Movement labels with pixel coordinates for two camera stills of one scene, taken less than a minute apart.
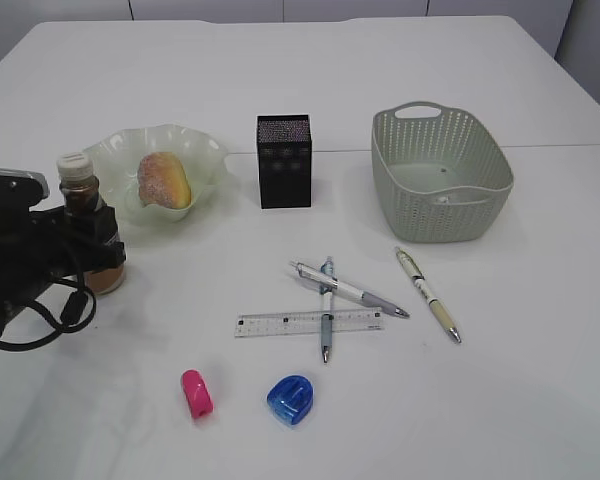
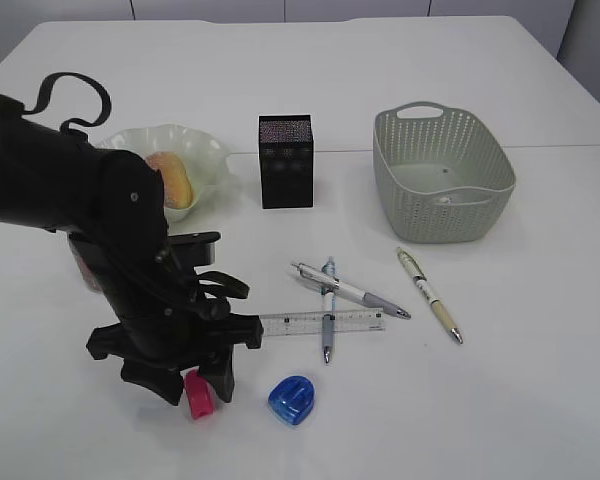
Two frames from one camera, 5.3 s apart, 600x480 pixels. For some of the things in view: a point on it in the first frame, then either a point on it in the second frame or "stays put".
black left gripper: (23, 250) -> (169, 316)
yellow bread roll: (162, 181) stays put
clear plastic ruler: (285, 323) stays put
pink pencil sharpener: (199, 398) stays put
